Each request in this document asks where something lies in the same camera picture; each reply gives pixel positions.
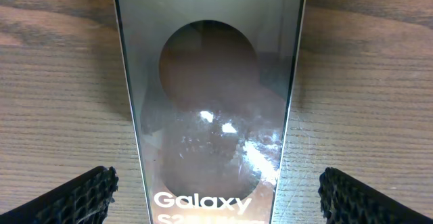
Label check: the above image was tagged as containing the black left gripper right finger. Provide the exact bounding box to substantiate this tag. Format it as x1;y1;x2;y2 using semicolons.
318;167;432;224

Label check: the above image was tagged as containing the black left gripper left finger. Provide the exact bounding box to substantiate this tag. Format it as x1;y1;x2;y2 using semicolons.
1;166;118;224

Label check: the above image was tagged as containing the Galaxy smartphone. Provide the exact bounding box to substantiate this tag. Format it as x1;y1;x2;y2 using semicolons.
114;0;305;223

